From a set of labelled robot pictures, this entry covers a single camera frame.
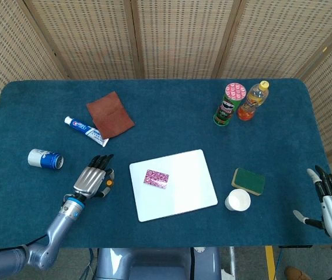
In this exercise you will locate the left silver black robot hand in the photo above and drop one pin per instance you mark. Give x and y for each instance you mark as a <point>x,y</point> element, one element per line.
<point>90,179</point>

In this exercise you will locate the small orange disc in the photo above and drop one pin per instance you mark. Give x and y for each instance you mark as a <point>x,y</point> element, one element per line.
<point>109,183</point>

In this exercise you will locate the white rectangular board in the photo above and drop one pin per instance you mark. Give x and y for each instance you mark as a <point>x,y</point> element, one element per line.
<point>183,201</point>

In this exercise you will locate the blue white drink can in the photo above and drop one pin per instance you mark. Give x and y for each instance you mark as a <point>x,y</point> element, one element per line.
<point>44,159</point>

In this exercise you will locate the white blue toothpaste tube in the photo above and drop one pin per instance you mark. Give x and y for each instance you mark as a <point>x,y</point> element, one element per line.
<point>84,129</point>

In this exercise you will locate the brown folded cloth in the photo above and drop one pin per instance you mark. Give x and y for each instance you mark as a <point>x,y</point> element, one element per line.
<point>110,115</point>

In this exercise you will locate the brown shoe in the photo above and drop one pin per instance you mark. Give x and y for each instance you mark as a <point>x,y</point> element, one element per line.
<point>297,274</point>

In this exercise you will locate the yellow floor tape strip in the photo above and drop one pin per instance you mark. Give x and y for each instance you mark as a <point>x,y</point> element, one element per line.
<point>270,262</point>

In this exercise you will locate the blue felt table cover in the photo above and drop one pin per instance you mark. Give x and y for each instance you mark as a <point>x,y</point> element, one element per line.
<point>165,134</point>

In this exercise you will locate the green yellow sponge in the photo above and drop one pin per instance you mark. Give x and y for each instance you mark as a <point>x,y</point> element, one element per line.
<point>248,181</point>

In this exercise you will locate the white paper cup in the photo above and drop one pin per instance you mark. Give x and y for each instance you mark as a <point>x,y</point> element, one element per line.
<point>238,200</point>

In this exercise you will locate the grey blue robot torso base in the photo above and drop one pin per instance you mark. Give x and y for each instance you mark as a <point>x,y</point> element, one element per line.
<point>157,264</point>

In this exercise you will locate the white table leg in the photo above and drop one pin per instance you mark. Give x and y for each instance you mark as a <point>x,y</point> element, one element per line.
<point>232,261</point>

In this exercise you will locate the orange drink bottle yellow cap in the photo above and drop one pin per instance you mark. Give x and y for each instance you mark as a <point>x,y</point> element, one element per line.
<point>251,105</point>

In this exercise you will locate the green Pringles can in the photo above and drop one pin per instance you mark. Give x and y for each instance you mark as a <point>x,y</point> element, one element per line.
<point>227,112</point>

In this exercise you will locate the woven bamboo folding screen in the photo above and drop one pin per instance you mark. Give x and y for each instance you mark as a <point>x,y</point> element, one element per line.
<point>165,38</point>

